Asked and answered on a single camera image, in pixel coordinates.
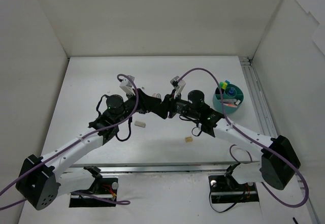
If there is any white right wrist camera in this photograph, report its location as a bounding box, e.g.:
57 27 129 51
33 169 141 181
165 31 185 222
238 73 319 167
170 76 186 98

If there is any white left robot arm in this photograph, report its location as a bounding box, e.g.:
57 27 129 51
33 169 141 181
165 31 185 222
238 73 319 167
16 88 168 210

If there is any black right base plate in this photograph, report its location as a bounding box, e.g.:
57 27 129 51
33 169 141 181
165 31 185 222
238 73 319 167
208 175 259 204

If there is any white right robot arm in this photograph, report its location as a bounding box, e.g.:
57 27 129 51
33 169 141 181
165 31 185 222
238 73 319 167
154 90 301 190

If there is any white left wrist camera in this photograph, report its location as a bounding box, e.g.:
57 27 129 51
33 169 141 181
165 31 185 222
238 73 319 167
119 75 135 95

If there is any orange pink slim pen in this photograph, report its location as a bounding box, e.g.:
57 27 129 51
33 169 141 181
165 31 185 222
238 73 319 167
223 103 237 108

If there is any teal round pen holder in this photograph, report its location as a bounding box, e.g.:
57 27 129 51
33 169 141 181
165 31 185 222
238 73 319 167
213 83 244 114

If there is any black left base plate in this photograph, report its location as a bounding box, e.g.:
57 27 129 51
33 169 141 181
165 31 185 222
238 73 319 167
69 176 118 208

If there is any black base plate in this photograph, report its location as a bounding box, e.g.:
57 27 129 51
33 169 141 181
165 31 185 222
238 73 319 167
69 176 118 208
208 175 259 204

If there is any blue cap correction pen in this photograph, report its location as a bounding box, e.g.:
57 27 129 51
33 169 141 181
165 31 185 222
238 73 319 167
227 87 236 96

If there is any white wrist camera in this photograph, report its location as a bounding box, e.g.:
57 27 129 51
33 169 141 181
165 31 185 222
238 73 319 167
170 76 186 98
119 75 135 95

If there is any small yellow eraser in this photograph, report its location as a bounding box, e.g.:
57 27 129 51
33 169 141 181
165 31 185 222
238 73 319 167
185 137 193 143

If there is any grey white eraser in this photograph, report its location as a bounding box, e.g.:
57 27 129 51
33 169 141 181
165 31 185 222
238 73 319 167
135 121 146 128

